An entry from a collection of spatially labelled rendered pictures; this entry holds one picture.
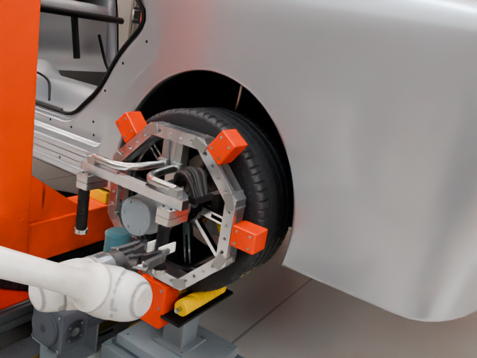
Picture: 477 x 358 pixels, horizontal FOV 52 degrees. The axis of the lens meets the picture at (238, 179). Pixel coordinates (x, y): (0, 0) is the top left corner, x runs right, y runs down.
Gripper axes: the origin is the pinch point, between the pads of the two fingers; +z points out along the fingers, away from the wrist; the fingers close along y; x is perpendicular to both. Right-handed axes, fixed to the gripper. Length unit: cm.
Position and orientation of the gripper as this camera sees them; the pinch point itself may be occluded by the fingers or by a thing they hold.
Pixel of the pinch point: (161, 246)
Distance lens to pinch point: 144.4
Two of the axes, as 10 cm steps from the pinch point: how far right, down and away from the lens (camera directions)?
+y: 8.2, 2.9, -4.9
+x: 1.7, -9.5, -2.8
